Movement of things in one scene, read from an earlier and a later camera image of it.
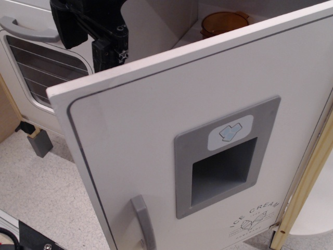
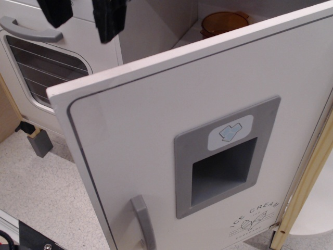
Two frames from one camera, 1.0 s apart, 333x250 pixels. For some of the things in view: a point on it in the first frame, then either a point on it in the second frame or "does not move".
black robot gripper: [105, 17] → [110, 17]
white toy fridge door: [200, 147] does not move
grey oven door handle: [49, 35] does not move
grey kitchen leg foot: [41, 144] does not move
